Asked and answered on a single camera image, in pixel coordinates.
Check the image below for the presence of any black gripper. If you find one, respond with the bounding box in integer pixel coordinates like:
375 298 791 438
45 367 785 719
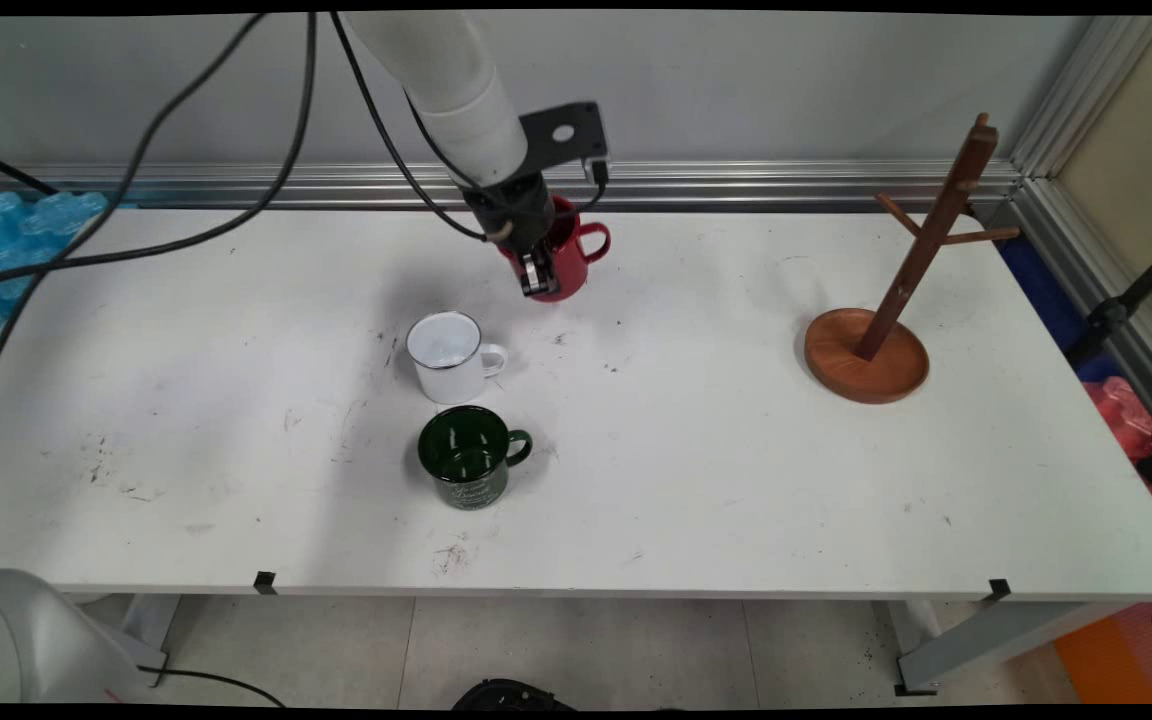
460 169 560 301

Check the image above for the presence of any red enamel mug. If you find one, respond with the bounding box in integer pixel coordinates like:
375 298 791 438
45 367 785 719
496 195 612 303

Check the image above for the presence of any white enamel mug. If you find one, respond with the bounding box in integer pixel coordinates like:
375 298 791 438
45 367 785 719
405 310 509 406

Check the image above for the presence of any dark green enamel mug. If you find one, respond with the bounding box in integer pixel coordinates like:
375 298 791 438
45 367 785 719
417 404 535 511

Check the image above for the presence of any brown wooden mug tree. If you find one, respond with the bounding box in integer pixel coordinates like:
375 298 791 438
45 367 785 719
803 112 1022 405

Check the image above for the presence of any black object on floor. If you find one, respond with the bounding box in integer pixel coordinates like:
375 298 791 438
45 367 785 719
451 678 577 711

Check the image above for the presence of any blue plastic box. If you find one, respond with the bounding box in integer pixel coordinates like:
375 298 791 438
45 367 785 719
998 240 1122 383

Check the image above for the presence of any grey metal table leg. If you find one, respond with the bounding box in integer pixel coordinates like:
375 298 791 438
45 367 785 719
871 598 1132 698
56 594 182 689

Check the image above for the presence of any blue plastic bubble pack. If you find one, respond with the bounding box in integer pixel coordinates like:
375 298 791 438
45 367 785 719
0 190 109 351

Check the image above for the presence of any black stand pole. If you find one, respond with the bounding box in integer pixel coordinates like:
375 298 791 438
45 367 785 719
1066 230 1152 366

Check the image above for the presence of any pink red plastic bag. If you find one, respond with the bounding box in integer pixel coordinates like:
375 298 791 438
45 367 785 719
1081 378 1152 546

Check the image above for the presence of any beige partition panel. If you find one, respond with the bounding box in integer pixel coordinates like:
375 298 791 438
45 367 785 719
1056 15 1152 331

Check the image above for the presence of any black camera mounting plate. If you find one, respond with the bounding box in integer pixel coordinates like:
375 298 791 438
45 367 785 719
519 102 610 187

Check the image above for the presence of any long aluminium profile rail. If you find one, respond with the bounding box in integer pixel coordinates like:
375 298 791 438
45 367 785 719
0 160 1022 213

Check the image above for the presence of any aluminium profile frame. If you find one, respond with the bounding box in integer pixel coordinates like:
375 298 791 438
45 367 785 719
1011 15 1152 461

